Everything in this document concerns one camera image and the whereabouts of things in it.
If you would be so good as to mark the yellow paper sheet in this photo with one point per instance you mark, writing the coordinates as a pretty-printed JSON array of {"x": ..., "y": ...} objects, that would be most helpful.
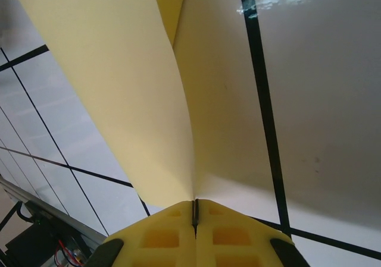
[{"x": 119, "y": 85}]

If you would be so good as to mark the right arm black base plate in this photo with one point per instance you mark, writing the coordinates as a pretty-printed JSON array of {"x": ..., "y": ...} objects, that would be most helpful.
[{"x": 26, "y": 249}]

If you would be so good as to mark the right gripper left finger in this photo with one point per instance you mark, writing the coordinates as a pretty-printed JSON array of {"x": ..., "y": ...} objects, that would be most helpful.
[{"x": 154, "y": 240}]

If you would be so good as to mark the long aluminium mounting rail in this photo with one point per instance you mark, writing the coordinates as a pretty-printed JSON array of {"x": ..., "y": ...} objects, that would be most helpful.
[{"x": 59, "y": 219}]

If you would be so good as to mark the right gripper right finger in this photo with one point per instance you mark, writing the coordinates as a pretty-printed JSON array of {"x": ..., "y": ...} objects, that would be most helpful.
[{"x": 235, "y": 243}]

